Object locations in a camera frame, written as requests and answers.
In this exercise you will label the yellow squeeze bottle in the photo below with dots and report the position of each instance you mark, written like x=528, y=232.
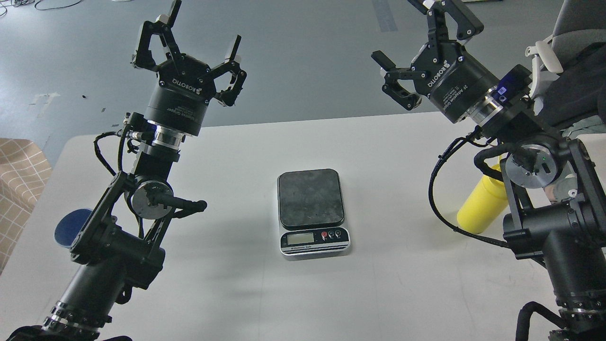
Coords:
x=485, y=203

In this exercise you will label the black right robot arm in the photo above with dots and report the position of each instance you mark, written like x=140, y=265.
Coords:
x=555, y=198

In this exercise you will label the beige checkered cloth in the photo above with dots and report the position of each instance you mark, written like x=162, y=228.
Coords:
x=24, y=173

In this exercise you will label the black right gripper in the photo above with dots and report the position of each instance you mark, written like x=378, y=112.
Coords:
x=454, y=83

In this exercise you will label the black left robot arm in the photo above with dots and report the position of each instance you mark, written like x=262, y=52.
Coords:
x=117, y=243

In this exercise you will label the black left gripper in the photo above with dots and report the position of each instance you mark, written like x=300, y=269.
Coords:
x=182, y=97

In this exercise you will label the grey office chair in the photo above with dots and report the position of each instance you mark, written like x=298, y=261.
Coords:
x=574, y=103

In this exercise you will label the digital kitchen scale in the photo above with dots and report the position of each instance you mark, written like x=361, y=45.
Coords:
x=311, y=214

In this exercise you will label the blue ribbed cup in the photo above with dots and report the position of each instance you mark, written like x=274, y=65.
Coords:
x=70, y=225

